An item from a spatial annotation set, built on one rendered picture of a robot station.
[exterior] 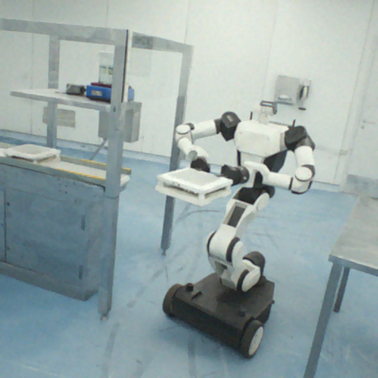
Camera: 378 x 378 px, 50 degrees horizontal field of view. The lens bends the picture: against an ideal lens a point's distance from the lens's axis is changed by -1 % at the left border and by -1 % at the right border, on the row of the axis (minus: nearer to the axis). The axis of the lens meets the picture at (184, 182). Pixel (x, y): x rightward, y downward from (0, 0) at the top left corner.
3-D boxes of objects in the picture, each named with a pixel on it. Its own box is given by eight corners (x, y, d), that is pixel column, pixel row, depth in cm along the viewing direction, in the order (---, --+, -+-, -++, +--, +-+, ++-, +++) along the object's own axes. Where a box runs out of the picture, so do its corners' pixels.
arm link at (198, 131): (173, 122, 236) (211, 114, 237) (176, 140, 244) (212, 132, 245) (177, 133, 227) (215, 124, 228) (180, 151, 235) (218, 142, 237)
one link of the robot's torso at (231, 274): (229, 267, 262) (213, 224, 228) (256, 279, 252) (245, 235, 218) (216, 287, 255) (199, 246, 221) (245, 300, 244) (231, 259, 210)
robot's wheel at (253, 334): (259, 323, 234) (251, 316, 218) (267, 327, 231) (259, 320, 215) (244, 356, 228) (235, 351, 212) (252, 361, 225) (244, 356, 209)
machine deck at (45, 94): (141, 108, 238) (142, 102, 237) (109, 114, 203) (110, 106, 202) (52, 94, 255) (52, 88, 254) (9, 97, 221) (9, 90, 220)
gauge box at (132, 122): (138, 140, 243) (141, 107, 238) (131, 143, 234) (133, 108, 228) (106, 134, 250) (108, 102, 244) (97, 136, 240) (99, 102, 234)
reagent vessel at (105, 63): (129, 85, 229) (132, 51, 224) (117, 86, 215) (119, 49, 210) (105, 82, 234) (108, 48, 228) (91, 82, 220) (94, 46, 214)
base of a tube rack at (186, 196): (155, 190, 179) (155, 185, 178) (187, 181, 198) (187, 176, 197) (201, 206, 166) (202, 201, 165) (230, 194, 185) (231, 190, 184)
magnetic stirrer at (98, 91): (135, 101, 235) (136, 86, 232) (117, 103, 215) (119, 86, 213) (104, 97, 240) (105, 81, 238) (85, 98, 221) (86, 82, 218)
